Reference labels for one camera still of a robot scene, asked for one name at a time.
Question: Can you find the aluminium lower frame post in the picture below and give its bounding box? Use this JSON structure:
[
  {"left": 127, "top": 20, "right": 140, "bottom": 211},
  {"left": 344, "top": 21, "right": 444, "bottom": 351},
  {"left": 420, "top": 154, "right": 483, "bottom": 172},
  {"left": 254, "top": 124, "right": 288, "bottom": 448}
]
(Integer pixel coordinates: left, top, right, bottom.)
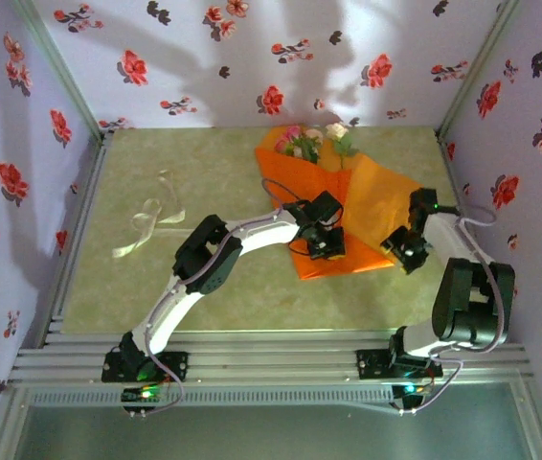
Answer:
[
  {"left": 512, "top": 378, "right": 542, "bottom": 460},
  {"left": 0, "top": 387, "right": 31, "bottom": 460}
]

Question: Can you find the aluminium frame beam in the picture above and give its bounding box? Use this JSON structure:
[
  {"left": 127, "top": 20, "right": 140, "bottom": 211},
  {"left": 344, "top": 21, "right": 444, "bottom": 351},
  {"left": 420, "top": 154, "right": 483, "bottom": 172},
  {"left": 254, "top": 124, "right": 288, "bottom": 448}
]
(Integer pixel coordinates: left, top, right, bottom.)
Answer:
[{"left": 6, "top": 329, "right": 535, "bottom": 390}]

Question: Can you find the small controller circuit board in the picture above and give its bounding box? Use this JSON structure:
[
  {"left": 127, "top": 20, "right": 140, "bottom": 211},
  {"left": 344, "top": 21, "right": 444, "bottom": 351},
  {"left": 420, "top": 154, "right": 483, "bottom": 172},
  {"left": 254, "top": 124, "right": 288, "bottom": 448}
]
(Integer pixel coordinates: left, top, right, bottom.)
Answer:
[
  {"left": 392, "top": 382, "right": 433, "bottom": 400},
  {"left": 121, "top": 386, "right": 163, "bottom": 404}
]

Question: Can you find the grey slotted cable duct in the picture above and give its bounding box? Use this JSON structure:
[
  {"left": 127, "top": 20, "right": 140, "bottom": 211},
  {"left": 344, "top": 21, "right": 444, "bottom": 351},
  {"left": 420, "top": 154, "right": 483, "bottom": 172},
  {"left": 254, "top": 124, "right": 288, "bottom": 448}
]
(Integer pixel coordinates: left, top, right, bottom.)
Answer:
[{"left": 26, "top": 386, "right": 396, "bottom": 408}]

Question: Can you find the aluminium corner post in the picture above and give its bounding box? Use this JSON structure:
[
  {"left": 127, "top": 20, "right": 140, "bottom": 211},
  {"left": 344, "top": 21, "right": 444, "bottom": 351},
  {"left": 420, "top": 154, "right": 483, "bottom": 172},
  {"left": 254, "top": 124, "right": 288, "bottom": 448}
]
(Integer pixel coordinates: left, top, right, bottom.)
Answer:
[
  {"left": 11, "top": 0, "right": 109, "bottom": 143},
  {"left": 436, "top": 0, "right": 521, "bottom": 140}
]

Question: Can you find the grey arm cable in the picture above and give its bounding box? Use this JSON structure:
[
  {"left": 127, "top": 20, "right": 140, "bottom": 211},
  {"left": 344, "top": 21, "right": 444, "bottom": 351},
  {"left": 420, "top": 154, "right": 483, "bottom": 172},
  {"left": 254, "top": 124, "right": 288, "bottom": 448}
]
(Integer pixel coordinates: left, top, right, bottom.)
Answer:
[
  {"left": 393, "top": 204, "right": 509, "bottom": 416},
  {"left": 126, "top": 177, "right": 304, "bottom": 417}
]

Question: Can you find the grey right arm cable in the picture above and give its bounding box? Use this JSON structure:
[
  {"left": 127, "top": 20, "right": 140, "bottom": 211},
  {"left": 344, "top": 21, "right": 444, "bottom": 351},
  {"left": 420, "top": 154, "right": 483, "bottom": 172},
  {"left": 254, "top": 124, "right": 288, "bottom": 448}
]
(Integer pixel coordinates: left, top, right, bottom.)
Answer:
[{"left": 393, "top": 204, "right": 509, "bottom": 416}]

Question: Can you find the cream satin ribbon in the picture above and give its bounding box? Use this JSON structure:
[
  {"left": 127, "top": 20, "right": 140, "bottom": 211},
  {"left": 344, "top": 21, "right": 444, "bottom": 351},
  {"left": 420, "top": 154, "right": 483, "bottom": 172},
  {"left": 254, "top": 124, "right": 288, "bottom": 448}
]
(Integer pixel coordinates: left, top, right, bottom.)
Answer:
[{"left": 111, "top": 170, "right": 193, "bottom": 260}]

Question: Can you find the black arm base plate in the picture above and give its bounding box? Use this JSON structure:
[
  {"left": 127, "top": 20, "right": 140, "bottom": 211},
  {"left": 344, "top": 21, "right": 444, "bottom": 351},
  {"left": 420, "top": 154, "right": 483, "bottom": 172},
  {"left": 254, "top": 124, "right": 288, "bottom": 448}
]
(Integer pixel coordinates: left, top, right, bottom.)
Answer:
[
  {"left": 101, "top": 351, "right": 190, "bottom": 383},
  {"left": 355, "top": 348, "right": 444, "bottom": 380}
]

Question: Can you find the pink artificial flower sprig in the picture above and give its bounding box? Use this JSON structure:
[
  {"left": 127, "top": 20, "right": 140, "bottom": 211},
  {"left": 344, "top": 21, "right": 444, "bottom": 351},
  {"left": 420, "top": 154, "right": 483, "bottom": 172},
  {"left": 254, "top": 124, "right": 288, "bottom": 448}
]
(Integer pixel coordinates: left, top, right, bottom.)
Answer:
[{"left": 273, "top": 125, "right": 324, "bottom": 164}]

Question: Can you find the orange wrapping paper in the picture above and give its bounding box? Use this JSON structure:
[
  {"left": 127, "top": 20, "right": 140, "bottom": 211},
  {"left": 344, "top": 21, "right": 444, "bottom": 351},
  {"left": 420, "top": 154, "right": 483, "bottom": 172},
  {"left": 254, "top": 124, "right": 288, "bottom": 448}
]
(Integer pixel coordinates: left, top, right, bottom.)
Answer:
[{"left": 255, "top": 125, "right": 423, "bottom": 283}]

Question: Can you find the grey left arm cable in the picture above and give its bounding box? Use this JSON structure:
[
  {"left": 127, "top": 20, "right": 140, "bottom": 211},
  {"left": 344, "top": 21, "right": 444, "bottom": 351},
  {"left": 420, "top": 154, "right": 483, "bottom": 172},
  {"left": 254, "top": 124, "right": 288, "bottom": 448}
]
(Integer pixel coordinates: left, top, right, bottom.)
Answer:
[{"left": 126, "top": 177, "right": 304, "bottom": 417}]

